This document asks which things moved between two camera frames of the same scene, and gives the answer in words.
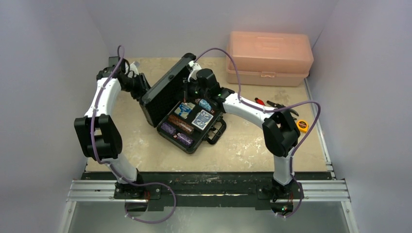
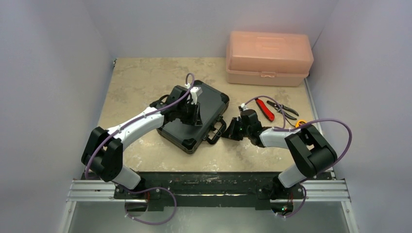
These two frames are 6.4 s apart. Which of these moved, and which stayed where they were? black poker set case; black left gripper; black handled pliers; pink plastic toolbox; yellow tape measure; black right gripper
Moved: black poker set case; black right gripper; black left gripper
Stayed: yellow tape measure; pink plastic toolbox; black handled pliers
